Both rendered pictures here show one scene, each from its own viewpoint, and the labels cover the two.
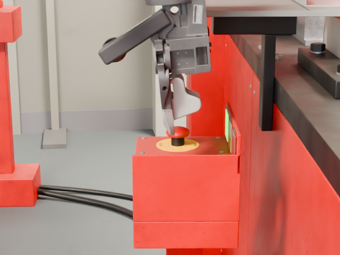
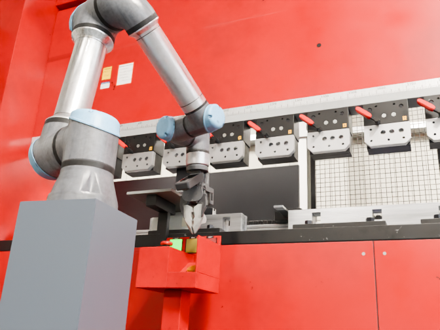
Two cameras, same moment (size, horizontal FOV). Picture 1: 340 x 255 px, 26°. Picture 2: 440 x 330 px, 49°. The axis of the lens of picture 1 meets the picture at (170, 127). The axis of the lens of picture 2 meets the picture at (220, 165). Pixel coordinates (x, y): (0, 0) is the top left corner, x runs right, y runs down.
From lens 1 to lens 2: 147 cm
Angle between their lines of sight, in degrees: 73
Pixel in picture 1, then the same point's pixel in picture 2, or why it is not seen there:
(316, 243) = (269, 274)
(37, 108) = not seen: outside the picture
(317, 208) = (266, 260)
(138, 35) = (197, 179)
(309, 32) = not seen: hidden behind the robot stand
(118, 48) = (192, 183)
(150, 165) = (202, 241)
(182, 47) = (208, 190)
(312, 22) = not seen: hidden behind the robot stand
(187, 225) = (208, 277)
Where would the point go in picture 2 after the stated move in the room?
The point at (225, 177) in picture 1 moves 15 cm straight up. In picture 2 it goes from (217, 255) to (220, 208)
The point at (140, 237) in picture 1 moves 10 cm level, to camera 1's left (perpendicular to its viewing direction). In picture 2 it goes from (197, 281) to (180, 276)
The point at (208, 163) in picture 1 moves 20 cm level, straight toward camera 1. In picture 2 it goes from (214, 246) to (275, 243)
